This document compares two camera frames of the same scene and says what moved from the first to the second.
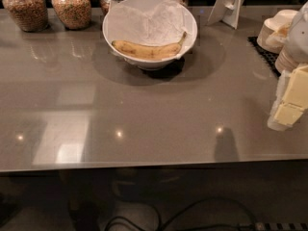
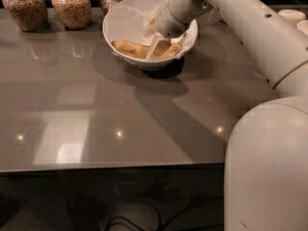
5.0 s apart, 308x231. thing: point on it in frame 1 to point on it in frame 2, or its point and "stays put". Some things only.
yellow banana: x=144 y=51 stays put
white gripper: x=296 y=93 to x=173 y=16
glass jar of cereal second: x=73 y=7 stays put
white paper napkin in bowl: x=150 y=20 stays put
